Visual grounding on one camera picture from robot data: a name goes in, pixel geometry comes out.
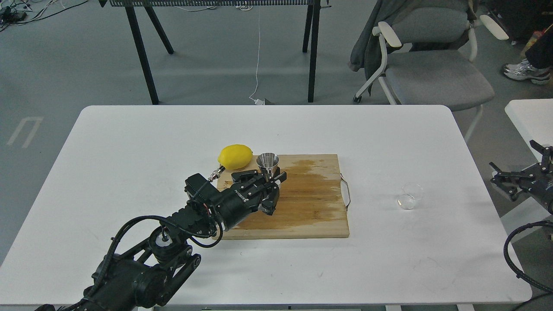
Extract black floor cables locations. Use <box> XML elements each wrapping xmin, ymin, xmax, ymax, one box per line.
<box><xmin>0</xmin><ymin>0</ymin><xmax>89</xmax><ymax>31</ymax></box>

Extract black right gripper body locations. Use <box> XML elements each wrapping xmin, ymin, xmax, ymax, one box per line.
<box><xmin>520</xmin><ymin>167</ymin><xmax>553</xmax><ymax>214</ymax></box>

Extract grey office chair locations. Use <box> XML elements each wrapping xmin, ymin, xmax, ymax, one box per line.
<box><xmin>353</xmin><ymin>6</ymin><xmax>509</xmax><ymax>141</ymax></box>

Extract steel double jigger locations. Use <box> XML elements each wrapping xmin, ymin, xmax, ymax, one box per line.
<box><xmin>256</xmin><ymin>153</ymin><xmax>280</xmax><ymax>181</ymax></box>

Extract white power cable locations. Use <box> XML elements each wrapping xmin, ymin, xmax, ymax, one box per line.
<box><xmin>248</xmin><ymin>6</ymin><xmax>266</xmax><ymax>105</ymax></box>

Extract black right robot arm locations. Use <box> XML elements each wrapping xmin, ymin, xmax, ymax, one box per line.
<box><xmin>490</xmin><ymin>140</ymin><xmax>552</xmax><ymax>296</ymax></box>

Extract dark grey hanging jacket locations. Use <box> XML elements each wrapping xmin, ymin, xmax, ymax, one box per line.
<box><xmin>348</xmin><ymin>0</ymin><xmax>480</xmax><ymax>79</ymax></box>

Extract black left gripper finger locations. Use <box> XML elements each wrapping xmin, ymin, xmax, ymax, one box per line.
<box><xmin>231</xmin><ymin>170</ymin><xmax>268</xmax><ymax>186</ymax></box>
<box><xmin>258</xmin><ymin>171</ymin><xmax>287</xmax><ymax>215</ymax></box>

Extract black metal table frame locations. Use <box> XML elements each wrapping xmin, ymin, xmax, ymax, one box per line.
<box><xmin>99</xmin><ymin>0</ymin><xmax>328</xmax><ymax>105</ymax></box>

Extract yellow lemon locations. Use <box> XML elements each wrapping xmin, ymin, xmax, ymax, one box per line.
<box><xmin>217</xmin><ymin>144</ymin><xmax>253</xmax><ymax>170</ymax></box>

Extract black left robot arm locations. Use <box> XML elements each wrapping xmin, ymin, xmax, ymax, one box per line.
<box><xmin>60</xmin><ymin>167</ymin><xmax>287</xmax><ymax>311</ymax></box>

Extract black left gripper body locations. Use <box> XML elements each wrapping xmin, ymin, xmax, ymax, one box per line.
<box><xmin>185</xmin><ymin>174</ymin><xmax>264</xmax><ymax>231</ymax></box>

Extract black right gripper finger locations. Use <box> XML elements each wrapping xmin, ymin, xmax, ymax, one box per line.
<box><xmin>489</xmin><ymin>162</ymin><xmax>537</xmax><ymax>202</ymax></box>
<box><xmin>530</xmin><ymin>140</ymin><xmax>552</xmax><ymax>173</ymax></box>

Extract small clear glass cup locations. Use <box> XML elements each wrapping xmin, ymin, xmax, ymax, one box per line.
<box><xmin>396</xmin><ymin>183</ymin><xmax>424</xmax><ymax>210</ymax></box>

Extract wooden cutting board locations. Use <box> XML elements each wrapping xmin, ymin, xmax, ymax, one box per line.
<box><xmin>223</xmin><ymin>154</ymin><xmax>350</xmax><ymax>240</ymax></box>

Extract white grey sneaker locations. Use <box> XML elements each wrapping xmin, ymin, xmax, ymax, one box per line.
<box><xmin>503</xmin><ymin>59</ymin><xmax>551</xmax><ymax>85</ymax></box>

